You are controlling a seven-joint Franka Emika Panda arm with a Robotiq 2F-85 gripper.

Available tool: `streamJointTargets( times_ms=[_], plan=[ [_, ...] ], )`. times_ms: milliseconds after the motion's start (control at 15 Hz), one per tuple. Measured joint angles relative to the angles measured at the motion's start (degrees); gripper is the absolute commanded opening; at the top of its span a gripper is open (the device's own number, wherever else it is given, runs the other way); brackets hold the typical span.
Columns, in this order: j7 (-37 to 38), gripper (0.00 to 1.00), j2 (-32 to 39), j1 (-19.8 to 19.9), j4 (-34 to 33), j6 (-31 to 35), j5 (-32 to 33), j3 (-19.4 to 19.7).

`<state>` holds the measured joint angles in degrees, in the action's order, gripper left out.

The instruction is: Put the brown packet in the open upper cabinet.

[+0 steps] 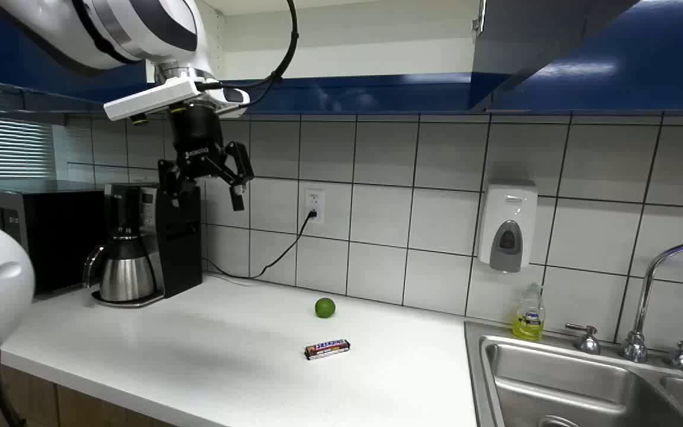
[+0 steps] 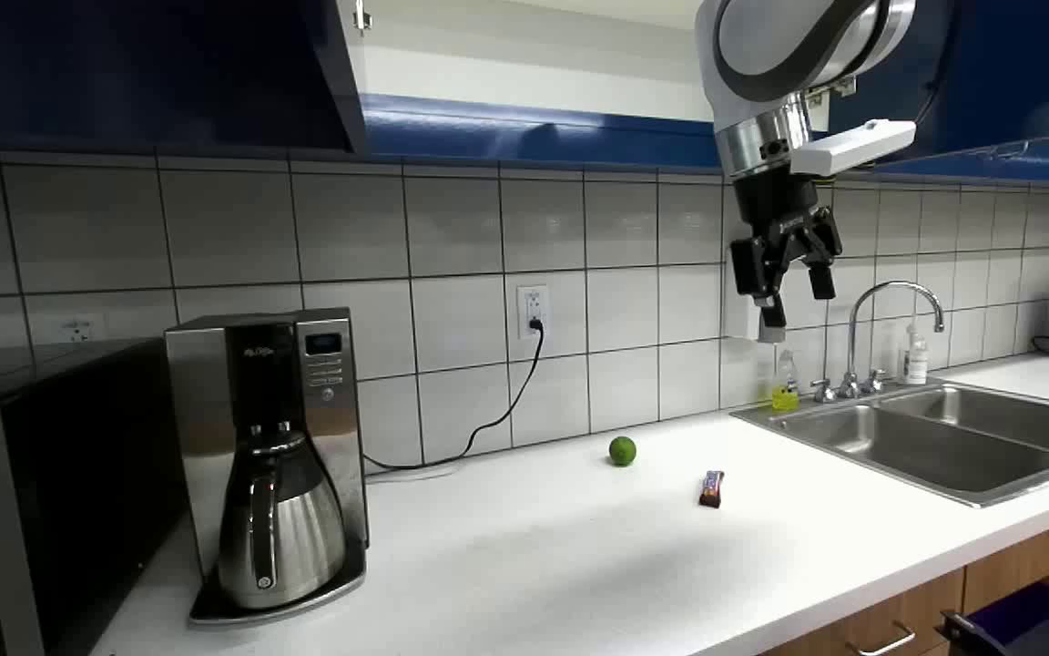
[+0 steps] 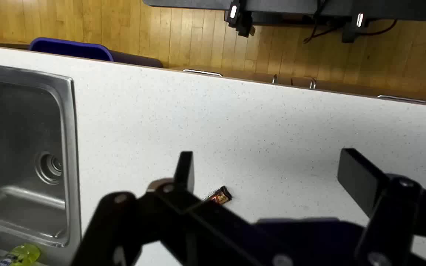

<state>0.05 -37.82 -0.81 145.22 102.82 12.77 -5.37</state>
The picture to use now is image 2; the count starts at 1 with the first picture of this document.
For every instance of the yellow dish soap bottle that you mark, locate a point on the yellow dish soap bottle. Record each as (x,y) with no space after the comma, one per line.
(779,393)

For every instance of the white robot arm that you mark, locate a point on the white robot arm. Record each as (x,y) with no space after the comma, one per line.
(779,37)

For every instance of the small white pump bottle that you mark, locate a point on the small white pump bottle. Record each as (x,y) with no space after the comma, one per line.
(917,364)

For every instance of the wooden base cabinet drawers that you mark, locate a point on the wooden base cabinet drawers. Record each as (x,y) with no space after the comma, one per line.
(1010,568)

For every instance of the white empty wall outlet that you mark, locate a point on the white empty wall outlet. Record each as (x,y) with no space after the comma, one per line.
(78,330)

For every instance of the black and silver microwave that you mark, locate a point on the black and silver microwave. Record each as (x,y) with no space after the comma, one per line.
(64,485)

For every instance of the open white cabinet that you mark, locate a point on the open white cabinet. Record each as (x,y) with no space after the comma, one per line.
(527,84)

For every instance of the chrome sink faucet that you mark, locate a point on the chrome sink faucet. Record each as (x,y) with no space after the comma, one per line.
(866,304)

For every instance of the dark blue chair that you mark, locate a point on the dark blue chair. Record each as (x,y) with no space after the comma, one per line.
(1028,624)

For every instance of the stainless steel coffee maker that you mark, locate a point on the stainless steel coffee maker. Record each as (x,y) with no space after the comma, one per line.
(319,403)

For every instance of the white wall outlet with plug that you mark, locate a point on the white wall outlet with plug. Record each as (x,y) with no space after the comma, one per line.
(534,304)

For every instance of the stainless steel double sink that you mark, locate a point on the stainless steel double sink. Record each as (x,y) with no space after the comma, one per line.
(949,451)

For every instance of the green lime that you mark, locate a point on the green lime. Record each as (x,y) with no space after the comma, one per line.
(621,451)

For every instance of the brown Snickers packet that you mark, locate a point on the brown Snickers packet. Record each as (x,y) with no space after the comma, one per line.
(710,490)

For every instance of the closed blue cabinet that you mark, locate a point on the closed blue cabinet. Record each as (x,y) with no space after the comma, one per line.
(124,75)

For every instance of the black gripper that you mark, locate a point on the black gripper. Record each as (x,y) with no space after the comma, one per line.
(783,202)

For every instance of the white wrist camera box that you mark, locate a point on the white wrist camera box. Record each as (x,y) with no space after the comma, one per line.
(852,144)

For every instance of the stainless steel carafe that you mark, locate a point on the stainless steel carafe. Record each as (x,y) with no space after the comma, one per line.
(282,535)

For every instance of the blue cabinet door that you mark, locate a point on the blue cabinet door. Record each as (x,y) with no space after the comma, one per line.
(1010,75)

